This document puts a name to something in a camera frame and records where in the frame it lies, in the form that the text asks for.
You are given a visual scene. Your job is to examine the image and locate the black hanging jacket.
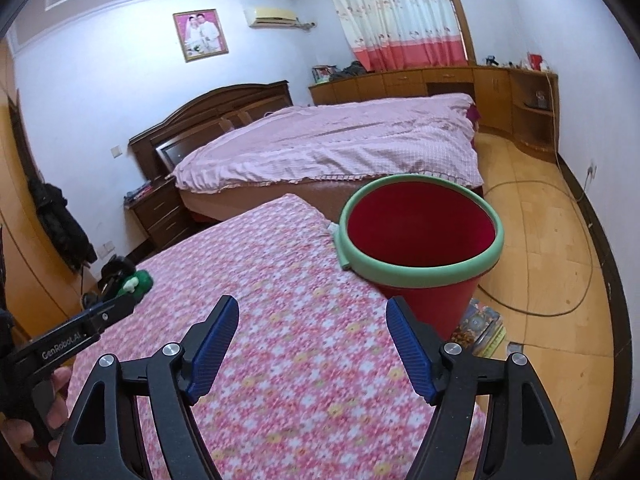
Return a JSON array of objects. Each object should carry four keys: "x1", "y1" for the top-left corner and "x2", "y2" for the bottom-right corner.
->
[{"x1": 27, "y1": 175, "x2": 98, "y2": 271}]

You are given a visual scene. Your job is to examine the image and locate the wooden bed headboard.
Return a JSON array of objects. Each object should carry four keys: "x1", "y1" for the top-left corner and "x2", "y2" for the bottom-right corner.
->
[{"x1": 127, "y1": 79, "x2": 293, "y2": 183}]

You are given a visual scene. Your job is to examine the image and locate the colourful packets on floor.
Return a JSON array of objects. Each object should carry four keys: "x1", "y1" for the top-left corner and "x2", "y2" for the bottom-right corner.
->
[{"x1": 450, "y1": 297, "x2": 507, "y2": 358}]

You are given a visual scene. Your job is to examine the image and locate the person's left hand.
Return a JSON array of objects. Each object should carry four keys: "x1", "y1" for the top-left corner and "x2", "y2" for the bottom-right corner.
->
[{"x1": 0, "y1": 367, "x2": 72, "y2": 476}]

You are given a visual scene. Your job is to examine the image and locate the brown bed base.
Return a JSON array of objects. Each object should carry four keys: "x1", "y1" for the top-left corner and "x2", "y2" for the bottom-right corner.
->
[{"x1": 177, "y1": 177, "x2": 486, "y2": 226}]

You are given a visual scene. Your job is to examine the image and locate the dark wooden nightstand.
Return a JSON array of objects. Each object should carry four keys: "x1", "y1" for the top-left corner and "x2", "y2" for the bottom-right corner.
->
[{"x1": 124, "y1": 175, "x2": 193, "y2": 248}]

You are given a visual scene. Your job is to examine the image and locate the wall air conditioner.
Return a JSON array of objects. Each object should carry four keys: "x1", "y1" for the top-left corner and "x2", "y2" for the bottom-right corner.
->
[{"x1": 243, "y1": 6, "x2": 303, "y2": 30}]

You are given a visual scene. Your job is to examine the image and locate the wooden window frame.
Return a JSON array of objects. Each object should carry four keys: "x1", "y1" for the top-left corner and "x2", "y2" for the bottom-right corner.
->
[{"x1": 432, "y1": 0, "x2": 476, "y2": 66}]

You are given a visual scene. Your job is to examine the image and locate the green plush toy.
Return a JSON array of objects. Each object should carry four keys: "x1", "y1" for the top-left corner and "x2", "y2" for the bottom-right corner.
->
[{"x1": 117, "y1": 270, "x2": 153, "y2": 303}]

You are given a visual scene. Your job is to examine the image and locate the dark clothes heap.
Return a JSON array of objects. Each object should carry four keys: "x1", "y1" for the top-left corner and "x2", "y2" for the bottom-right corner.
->
[{"x1": 330, "y1": 60, "x2": 371, "y2": 81}]

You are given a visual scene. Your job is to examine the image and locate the wooden wardrobe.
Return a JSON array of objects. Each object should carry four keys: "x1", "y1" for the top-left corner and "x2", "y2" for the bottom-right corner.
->
[{"x1": 0, "y1": 40, "x2": 86, "y2": 331}]

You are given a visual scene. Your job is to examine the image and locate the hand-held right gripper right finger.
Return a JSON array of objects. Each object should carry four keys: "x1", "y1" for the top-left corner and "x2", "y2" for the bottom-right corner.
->
[{"x1": 386, "y1": 296, "x2": 578, "y2": 480}]

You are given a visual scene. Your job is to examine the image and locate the red bucket with green rim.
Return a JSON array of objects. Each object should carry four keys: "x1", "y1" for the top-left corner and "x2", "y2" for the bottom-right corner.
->
[{"x1": 337, "y1": 174, "x2": 505, "y2": 343}]

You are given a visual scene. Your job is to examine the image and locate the cream and pink curtain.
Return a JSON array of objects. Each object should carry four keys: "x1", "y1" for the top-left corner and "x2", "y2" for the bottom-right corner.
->
[{"x1": 325, "y1": 0, "x2": 468, "y2": 73}]

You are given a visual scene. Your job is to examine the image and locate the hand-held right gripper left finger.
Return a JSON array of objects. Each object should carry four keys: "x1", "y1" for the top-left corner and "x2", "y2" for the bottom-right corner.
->
[{"x1": 56, "y1": 295, "x2": 241, "y2": 480}]

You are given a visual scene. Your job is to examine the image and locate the bed with pink cover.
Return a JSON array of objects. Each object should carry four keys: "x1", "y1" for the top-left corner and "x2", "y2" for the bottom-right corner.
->
[{"x1": 170, "y1": 92, "x2": 485, "y2": 196}]

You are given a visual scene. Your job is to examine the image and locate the framed wedding photo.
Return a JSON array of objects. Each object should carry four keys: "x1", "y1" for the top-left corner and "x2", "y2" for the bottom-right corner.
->
[{"x1": 172, "y1": 8, "x2": 230, "y2": 63}]

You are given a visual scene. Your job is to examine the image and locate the black handheld device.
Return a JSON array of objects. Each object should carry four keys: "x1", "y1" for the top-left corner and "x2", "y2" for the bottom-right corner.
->
[{"x1": 97, "y1": 255, "x2": 138, "y2": 293}]

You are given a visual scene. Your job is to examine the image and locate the long wooden cabinet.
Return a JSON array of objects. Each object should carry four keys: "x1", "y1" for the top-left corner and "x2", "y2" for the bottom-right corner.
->
[{"x1": 307, "y1": 65, "x2": 560, "y2": 153}]

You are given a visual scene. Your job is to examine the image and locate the floral tablecloth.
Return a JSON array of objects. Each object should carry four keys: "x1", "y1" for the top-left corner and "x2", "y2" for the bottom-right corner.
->
[{"x1": 75, "y1": 194, "x2": 488, "y2": 480}]

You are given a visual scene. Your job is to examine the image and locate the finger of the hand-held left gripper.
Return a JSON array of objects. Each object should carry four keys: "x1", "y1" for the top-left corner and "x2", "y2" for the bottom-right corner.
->
[{"x1": 12, "y1": 294, "x2": 138, "y2": 376}]

